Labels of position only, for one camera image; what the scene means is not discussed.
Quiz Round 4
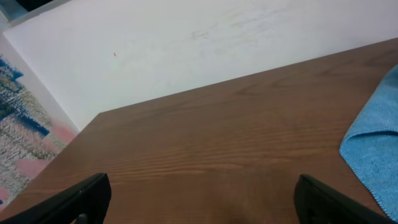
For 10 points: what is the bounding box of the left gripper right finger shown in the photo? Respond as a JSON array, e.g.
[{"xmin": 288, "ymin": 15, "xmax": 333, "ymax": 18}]
[{"xmin": 294, "ymin": 174, "xmax": 396, "ymax": 224}]

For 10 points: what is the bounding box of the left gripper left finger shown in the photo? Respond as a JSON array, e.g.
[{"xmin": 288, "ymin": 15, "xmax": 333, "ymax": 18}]
[{"xmin": 1, "ymin": 173, "xmax": 111, "ymax": 224}]

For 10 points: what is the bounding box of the blue microfibre cloth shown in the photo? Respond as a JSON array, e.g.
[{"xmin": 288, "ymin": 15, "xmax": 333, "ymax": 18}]
[{"xmin": 339, "ymin": 67, "xmax": 397, "ymax": 222}]

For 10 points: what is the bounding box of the patterned rug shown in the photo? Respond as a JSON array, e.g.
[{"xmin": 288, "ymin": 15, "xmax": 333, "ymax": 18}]
[{"xmin": 1, "ymin": 57, "xmax": 77, "ymax": 210}]

